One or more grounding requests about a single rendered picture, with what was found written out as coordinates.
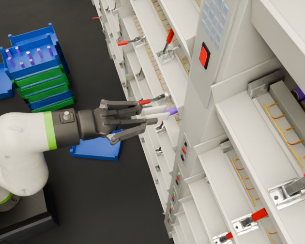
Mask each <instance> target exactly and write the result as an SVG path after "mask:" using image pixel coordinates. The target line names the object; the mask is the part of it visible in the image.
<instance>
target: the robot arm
mask: <svg viewBox="0 0 305 244"><path fill-rule="evenodd" d="M166 109H167V105H162V106H156V107H153V106H151V105H149V106H142V105H141V104H138V102H137V101H108V100H105V99H102V100H101V104H100V106H99V108H97V109H95V110H91V109H87V110H81V111H78V112H77V114H76V112H75V109H74V108H69V109H62V110H54V111H47V112H39V113H20V112H11V113H6V114H3V115H1V116H0V212H4V211H8V210H10V209H12V208H13V207H15V206H16V205H17V204H18V203H19V201H20V200H21V197H22V196H31V195H34V194H36V193H38V192H39V191H40V190H41V189H42V188H43V187H44V186H45V184H46V182H47V180H48V176H49V172H48V167H47V164H46V161H45V158H44V154H43V152H45V151H49V150H54V149H60V148H66V147H72V146H77V145H79V144H80V139H82V140H83V141H85V140H90V139H96V138H98V137H102V138H107V139H108V140H109V141H110V144H111V145H112V146H114V145H115V144H116V143H118V142H119V141H121V140H124V139H127V138H130V137H134V136H136V135H139V134H142V133H144V132H145V129H146V126H147V125H153V124H157V123H158V122H160V121H166V120H168V118H169V116H170V112H166V113H164V112H163V111H165V110H166ZM108 110H112V111H108ZM140 114H141V116H142V117H144V118H142V119H131V120H120V119H123V118H127V117H131V116H135V115H140ZM121 129H127V130H124V131H121V132H118V133H117V134H115V133H114V134H111V133H112V132H113V131H119V130H121Z"/></svg>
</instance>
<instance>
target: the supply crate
mask: <svg viewBox="0 0 305 244"><path fill-rule="evenodd" d="M46 35H47V37H45V38H42V39H38V40H35V41H31V42H28V43H25V44H21V45H18V46H14V47H11V48H7V49H3V47H0V52H1V55H2V59H3V63H4V67H5V69H4V71H5V73H6V74H7V76H8V77H9V79H10V80H13V79H16V78H19V77H22V76H26V75H29V74H32V73H36V72H39V71H42V70H45V69H48V68H51V67H54V66H57V65H60V64H61V61H60V59H59V56H58V54H57V51H56V49H55V46H54V43H53V41H52V38H51V36H50V33H47V34H46ZM48 46H50V47H51V50H52V52H53V56H51V55H50V53H49V51H48V49H47V47H48ZM16 47H18V48H19V50H20V51H21V53H22V56H21V57H20V56H19V54H18V52H17V51H16V49H15V48H16ZM38 48H39V49H40V51H41V53H42V55H43V58H40V56H39V54H38V51H37V49H38ZM6 50H9V51H10V53H11V55H12V56H13V59H12V61H13V62H14V64H15V67H13V66H12V65H11V64H10V62H9V61H8V57H9V56H8V54H7V53H6ZM28 51H29V52H30V54H31V56H32V58H33V62H34V64H35V65H31V63H30V59H29V57H28V55H27V52H28ZM21 62H23V64H24V65H25V68H22V67H21V65H20V63H21Z"/></svg>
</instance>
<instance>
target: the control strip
mask: <svg viewBox="0 0 305 244"><path fill-rule="evenodd" d="M238 4H239V0H203V5H202V10H201V15H200V21H199V27H198V34H197V40H196V45H195V51H194V56H193V62H192V68H191V74H190V79H191V81H192V83H193V85H194V87H195V89H196V91H197V93H198V95H199V97H200V99H201V101H202V103H203V105H204V108H205V109H207V107H208V104H209V100H210V97H211V94H212V91H211V86H212V85H214V84H215V80H216V77H217V73H218V70H219V67H220V63H221V60H222V57H223V54H224V51H225V47H226V44H227V41H228V37H229V33H230V30H231V27H232V23H233V20H234V17H235V14H236V10H237V7H238Z"/></svg>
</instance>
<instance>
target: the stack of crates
mask: <svg viewBox="0 0 305 244"><path fill-rule="evenodd" d="M47 33H50V36H51V38H52V41H53V43H54V46H55V48H56V51H57V53H58V56H59V58H60V60H61V63H62V66H63V68H64V71H65V73H66V74H67V73H70V71H69V68H68V65H67V63H66V60H65V57H64V55H63V52H62V49H61V46H60V44H59V41H58V39H57V37H56V34H55V32H54V29H53V26H52V24H51V23H49V27H45V28H42V29H38V30H34V31H31V32H27V33H24V34H20V35H17V36H13V37H12V35H11V34H9V35H8V37H9V38H10V41H11V45H12V47H14V46H18V45H21V44H25V43H28V42H31V41H35V40H38V39H42V38H45V37H47V35H46V34H47Z"/></svg>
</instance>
